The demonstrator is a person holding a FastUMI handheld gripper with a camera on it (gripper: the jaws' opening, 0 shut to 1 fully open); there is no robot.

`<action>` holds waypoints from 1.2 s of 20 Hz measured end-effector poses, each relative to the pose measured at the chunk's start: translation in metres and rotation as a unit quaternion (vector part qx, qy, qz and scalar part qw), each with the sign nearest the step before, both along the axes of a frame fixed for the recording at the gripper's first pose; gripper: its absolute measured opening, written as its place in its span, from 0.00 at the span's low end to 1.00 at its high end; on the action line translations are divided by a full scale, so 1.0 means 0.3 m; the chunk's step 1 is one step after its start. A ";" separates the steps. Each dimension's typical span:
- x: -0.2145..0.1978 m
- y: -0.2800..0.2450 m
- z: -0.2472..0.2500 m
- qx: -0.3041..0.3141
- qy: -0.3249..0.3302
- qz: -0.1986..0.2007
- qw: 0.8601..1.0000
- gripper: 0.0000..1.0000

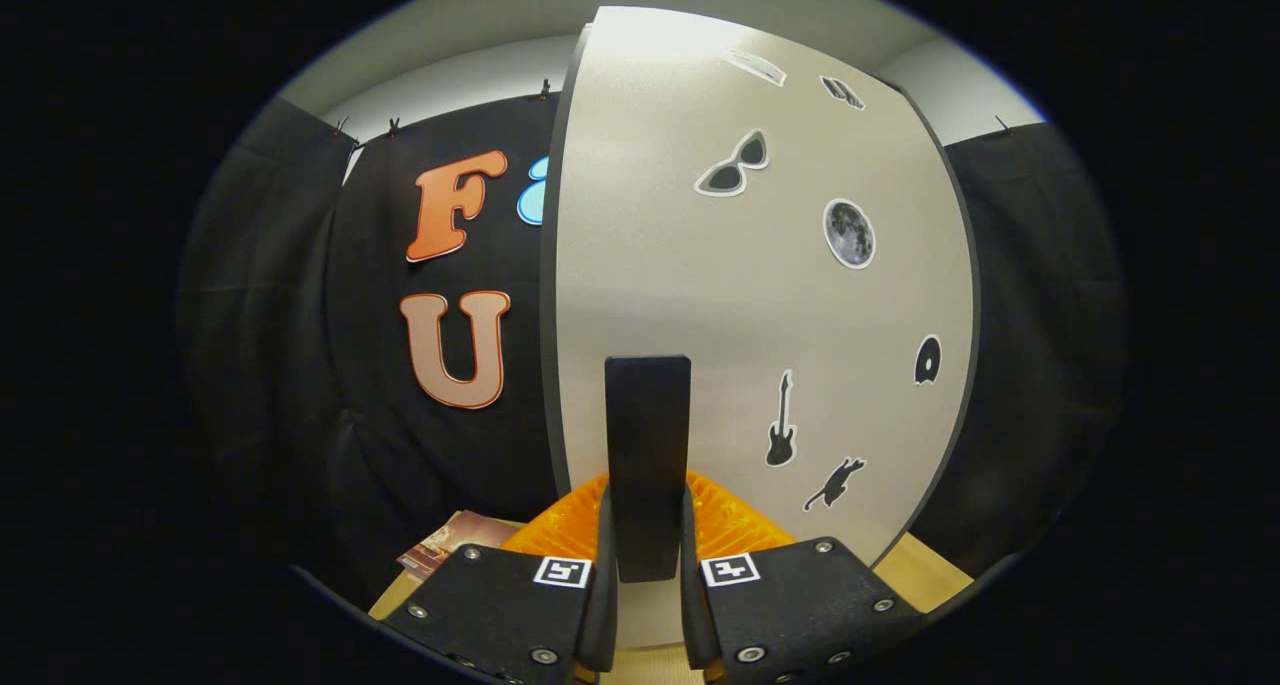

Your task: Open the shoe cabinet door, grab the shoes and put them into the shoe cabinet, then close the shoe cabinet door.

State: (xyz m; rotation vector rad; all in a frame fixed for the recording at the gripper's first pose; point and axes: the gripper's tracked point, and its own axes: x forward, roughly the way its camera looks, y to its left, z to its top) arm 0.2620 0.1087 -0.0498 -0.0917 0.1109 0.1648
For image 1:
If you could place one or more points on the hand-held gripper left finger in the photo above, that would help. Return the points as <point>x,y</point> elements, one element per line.
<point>607,615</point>

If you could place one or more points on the beige shoe cabinet door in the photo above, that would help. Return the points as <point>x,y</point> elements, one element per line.
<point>700,295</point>

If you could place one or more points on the black backdrop cloth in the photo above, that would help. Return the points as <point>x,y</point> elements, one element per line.
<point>300,365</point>

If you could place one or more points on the brown book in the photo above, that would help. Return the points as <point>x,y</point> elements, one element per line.
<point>450,540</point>

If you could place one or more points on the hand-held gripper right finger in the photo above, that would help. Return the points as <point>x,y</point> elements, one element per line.
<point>692,615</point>

